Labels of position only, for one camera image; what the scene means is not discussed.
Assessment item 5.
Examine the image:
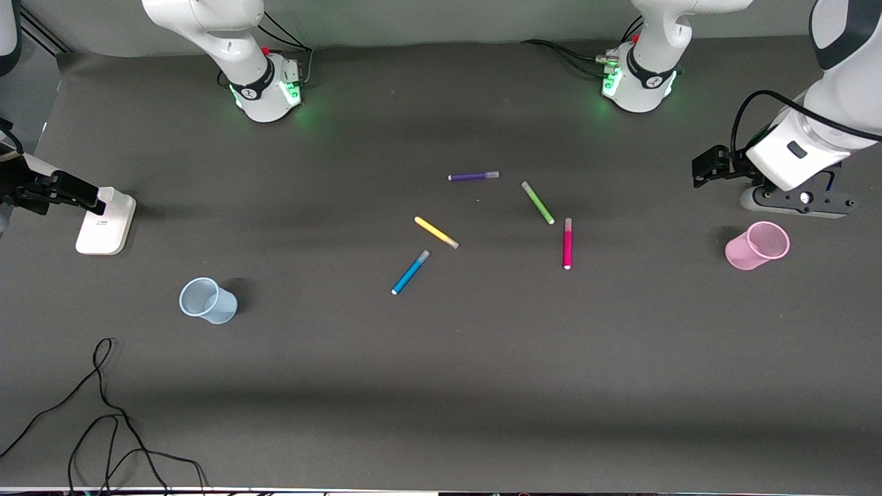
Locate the yellow marker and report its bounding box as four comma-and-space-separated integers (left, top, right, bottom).
413, 216, 460, 250

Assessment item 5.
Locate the blue marker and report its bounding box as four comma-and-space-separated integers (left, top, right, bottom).
391, 249, 431, 296

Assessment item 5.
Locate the black arm base cable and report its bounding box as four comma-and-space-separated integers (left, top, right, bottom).
219, 10, 314, 89
522, 17, 645, 76

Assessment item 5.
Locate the blue translucent plastic cup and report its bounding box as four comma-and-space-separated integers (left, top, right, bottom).
179, 277, 238, 325

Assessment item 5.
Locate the black frame rail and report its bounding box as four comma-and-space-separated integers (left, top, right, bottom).
19, 10, 70, 54

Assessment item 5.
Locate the black left arm base cable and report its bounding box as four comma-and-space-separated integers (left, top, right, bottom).
522, 17, 645, 76

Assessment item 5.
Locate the black right arm base cable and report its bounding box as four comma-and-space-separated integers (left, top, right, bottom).
219, 10, 314, 89

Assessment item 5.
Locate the green marker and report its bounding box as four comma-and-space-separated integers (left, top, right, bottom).
521, 180, 555, 225

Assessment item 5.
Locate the white stand with base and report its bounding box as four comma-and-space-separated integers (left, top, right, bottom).
21, 153, 136, 256

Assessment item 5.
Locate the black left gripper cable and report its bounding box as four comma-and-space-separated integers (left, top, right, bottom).
730, 90, 882, 159

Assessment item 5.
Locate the pink translucent plastic cup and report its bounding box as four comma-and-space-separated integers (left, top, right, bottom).
725, 220, 791, 271

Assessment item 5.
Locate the dark grey table mat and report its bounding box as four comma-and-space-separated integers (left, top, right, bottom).
0, 28, 882, 491

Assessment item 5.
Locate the thin black loose cable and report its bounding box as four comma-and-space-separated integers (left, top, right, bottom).
0, 338, 209, 494

